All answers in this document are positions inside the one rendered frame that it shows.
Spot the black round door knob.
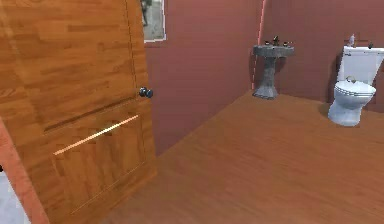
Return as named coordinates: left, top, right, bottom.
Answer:
left=138, top=86, right=154, bottom=99

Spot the white framed wall picture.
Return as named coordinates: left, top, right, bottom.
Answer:
left=139, top=0, right=167, bottom=43

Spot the black sink faucet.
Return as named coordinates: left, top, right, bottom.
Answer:
left=264, top=35, right=290, bottom=47

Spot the grey stone pedestal sink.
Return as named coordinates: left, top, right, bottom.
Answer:
left=252, top=44, right=295, bottom=100

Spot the brown wooden room door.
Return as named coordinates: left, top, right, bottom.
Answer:
left=0, top=0, right=158, bottom=224

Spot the white toilet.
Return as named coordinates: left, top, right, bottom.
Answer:
left=327, top=45, right=384, bottom=128

